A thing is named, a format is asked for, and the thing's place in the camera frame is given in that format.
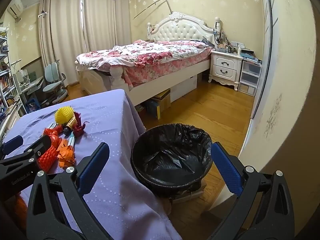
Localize white bookshelf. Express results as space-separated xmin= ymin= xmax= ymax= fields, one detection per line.
xmin=1 ymin=31 xmax=26 ymax=133

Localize purple tablecloth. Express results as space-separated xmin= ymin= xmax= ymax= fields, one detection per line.
xmin=1 ymin=89 xmax=180 ymax=239

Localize white bed with headboard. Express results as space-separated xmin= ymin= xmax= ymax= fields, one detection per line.
xmin=75 ymin=12 xmax=214 ymax=105

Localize plastic drawer unit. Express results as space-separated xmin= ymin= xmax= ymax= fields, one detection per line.
xmin=238 ymin=58 xmax=261 ymax=97

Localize yellow label bottle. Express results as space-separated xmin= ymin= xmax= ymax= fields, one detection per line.
xmin=63 ymin=116 xmax=78 ymax=136

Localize white storage box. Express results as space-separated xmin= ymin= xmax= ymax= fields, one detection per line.
xmin=170 ymin=75 xmax=197 ymax=102

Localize red foam net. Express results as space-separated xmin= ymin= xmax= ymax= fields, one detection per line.
xmin=38 ymin=146 xmax=58 ymax=172

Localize floral pink quilt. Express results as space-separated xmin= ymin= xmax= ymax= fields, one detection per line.
xmin=75 ymin=40 xmax=212 ymax=89

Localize light blue desk chair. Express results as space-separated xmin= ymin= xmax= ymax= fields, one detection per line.
xmin=41 ymin=60 xmax=68 ymax=107

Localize teal white wrapper tube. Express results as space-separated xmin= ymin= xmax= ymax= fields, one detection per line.
xmin=67 ymin=133 xmax=75 ymax=147

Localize study desk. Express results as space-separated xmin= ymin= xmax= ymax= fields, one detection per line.
xmin=13 ymin=74 xmax=44 ymax=114

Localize orange paper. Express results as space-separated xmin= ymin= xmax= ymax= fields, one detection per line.
xmin=57 ymin=139 xmax=76 ymax=170

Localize white nightstand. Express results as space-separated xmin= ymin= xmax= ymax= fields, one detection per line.
xmin=208 ymin=50 xmax=243 ymax=91

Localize red plastic bag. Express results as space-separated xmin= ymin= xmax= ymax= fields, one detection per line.
xmin=43 ymin=125 xmax=63 ymax=149

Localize air conditioner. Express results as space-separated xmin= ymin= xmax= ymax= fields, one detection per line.
xmin=7 ymin=0 xmax=23 ymax=23

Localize yellow foam net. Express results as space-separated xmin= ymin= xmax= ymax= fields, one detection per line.
xmin=55 ymin=106 xmax=74 ymax=125

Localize dark red ribbon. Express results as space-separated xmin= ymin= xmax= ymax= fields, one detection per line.
xmin=72 ymin=112 xmax=88 ymax=138

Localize beige curtains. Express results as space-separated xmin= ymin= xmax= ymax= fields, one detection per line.
xmin=39 ymin=0 xmax=131 ymax=85

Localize black lined trash bin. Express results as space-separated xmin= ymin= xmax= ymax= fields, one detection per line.
xmin=130 ymin=123 xmax=213 ymax=198

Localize cardboard box under bed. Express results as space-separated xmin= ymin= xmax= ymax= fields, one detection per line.
xmin=142 ymin=89 xmax=171 ymax=120

